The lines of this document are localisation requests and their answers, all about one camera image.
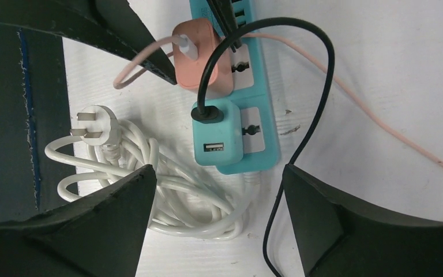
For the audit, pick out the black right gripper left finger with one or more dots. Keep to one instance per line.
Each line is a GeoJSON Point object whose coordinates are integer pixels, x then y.
{"type": "Point", "coordinates": [100, 234]}

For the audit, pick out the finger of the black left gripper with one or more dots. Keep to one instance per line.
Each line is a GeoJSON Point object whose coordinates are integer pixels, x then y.
{"type": "Point", "coordinates": [112, 26]}
{"type": "Point", "coordinates": [224, 15]}

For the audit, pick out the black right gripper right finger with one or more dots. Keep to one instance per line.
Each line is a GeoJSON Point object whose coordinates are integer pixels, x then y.
{"type": "Point", "coordinates": [339, 234]}

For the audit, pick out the salmon pink charger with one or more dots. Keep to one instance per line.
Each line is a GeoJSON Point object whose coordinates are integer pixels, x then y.
{"type": "Point", "coordinates": [191, 59]}

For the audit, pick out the teal power strip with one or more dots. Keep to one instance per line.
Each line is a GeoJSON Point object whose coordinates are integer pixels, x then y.
{"type": "Point", "coordinates": [261, 147]}

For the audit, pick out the teal usb charger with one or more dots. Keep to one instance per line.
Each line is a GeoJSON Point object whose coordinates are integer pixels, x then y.
{"type": "Point", "coordinates": [219, 144]}

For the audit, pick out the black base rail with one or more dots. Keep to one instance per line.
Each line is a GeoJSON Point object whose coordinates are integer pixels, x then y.
{"type": "Point", "coordinates": [34, 111]}

